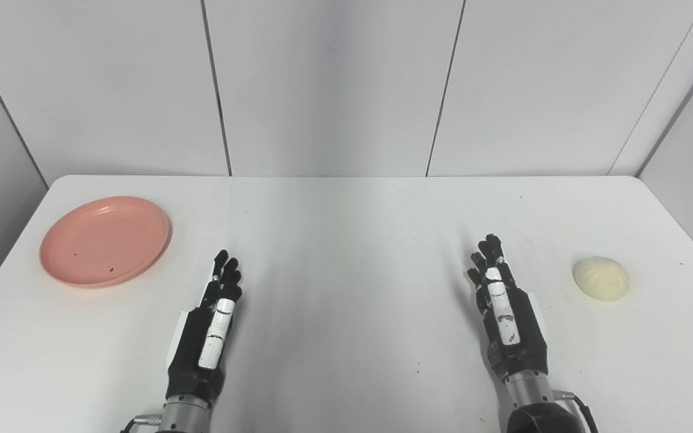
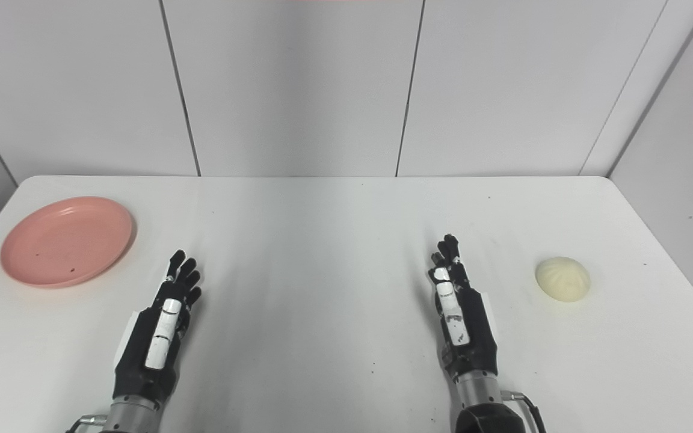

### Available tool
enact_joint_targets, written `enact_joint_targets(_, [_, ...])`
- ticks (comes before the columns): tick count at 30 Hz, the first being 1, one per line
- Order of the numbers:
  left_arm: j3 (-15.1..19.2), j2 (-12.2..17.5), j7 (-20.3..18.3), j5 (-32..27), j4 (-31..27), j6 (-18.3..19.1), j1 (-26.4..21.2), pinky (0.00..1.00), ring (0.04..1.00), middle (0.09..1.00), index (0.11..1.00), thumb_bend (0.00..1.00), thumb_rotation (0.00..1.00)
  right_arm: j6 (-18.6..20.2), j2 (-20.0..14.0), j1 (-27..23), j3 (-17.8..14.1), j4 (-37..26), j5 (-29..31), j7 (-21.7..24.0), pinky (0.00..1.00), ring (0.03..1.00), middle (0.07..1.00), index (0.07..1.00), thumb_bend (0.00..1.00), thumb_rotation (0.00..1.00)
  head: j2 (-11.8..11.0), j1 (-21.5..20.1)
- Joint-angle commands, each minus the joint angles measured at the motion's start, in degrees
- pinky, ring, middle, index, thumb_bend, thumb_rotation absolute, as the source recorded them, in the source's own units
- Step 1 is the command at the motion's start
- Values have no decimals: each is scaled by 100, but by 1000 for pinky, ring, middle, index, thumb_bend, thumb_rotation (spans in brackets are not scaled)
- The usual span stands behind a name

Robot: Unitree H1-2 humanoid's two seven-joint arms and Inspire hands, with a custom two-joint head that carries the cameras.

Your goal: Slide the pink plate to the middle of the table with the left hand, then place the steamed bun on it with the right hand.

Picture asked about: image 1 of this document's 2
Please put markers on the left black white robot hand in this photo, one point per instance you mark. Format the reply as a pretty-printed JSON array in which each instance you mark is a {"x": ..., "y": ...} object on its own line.
[{"x": 199, "y": 361}]

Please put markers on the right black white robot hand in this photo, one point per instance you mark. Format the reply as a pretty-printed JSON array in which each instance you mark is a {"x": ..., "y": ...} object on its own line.
[{"x": 524, "y": 343}]

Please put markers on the cream steamed bun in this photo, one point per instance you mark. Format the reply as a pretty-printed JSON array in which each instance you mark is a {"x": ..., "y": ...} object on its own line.
[{"x": 601, "y": 279}]

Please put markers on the pink round plate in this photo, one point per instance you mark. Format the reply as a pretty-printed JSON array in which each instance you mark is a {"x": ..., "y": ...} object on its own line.
[{"x": 104, "y": 240}]

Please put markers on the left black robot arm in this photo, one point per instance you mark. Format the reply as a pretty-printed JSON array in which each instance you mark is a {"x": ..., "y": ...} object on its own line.
[{"x": 184, "y": 416}]

